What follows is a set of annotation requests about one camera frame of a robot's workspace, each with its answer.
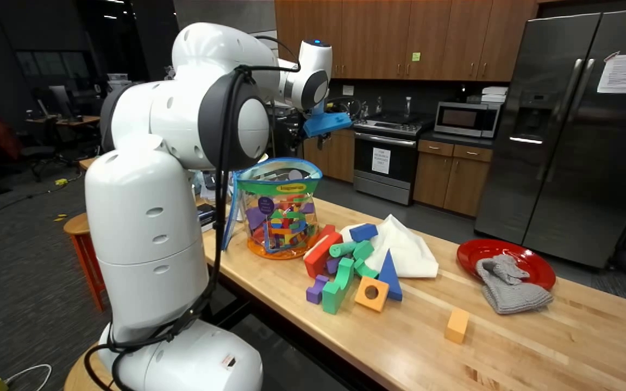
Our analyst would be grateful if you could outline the white folded towels stack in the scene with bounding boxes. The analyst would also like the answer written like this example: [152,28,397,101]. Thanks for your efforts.
[480,85,509,106]

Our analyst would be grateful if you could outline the brown wooden base cabinet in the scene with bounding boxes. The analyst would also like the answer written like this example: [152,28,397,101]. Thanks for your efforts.
[412,136,495,219]
[301,125,360,184]

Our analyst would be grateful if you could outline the purple wooden block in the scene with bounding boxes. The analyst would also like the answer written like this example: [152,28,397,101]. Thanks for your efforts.
[305,273,334,305]

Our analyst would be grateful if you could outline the orange block with round hole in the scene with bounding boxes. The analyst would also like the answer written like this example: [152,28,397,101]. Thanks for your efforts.
[352,275,392,314]

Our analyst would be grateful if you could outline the round wooden stool seat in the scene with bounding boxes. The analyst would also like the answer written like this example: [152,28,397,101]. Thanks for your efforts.
[61,350,119,391]

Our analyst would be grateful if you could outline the stainless steel oven range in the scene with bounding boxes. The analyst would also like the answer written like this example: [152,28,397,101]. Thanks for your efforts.
[352,116,430,206]

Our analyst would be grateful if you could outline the blue triangle foam block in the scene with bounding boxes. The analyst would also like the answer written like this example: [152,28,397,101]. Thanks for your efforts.
[374,249,405,301]

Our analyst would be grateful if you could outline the grey folded cloth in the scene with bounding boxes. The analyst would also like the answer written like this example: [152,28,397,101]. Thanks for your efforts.
[475,251,554,317]

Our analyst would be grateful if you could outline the silver microwave oven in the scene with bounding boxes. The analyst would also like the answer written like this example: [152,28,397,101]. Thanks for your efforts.
[432,100,505,140]

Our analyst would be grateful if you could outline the stainless steel refrigerator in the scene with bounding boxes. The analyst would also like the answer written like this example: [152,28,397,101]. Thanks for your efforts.
[473,7,626,272]

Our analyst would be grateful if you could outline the red plate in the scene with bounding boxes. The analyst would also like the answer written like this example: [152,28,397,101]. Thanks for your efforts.
[454,236,559,291]

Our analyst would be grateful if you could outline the clear bin of toys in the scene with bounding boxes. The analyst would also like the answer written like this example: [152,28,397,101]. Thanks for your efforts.
[221,157,327,261]

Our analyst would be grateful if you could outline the white floor cable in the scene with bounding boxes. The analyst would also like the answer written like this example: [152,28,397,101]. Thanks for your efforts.
[0,363,55,391]

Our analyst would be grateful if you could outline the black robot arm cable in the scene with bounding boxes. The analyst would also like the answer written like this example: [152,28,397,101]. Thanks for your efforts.
[84,61,305,391]

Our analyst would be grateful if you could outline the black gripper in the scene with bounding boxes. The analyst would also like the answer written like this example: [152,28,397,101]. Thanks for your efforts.
[273,106,309,158]

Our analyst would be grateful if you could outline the blue rectangular foam block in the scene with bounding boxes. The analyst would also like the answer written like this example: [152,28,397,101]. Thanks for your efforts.
[349,221,381,242]

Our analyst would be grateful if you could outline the green wooden block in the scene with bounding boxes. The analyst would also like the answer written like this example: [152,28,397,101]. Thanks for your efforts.
[328,238,378,279]

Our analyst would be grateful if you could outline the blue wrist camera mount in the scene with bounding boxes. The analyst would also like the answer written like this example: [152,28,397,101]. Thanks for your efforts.
[303,108,355,140]

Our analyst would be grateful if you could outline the wooden stool with red legs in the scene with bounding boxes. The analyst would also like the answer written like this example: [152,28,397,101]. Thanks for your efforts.
[61,211,113,313]

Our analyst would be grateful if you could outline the brown wooden wall cabinets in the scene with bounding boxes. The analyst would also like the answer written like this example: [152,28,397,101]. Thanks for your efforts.
[275,0,539,83]

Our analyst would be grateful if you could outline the small orange cube block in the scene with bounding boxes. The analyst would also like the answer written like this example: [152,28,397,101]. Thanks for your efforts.
[444,305,473,345]

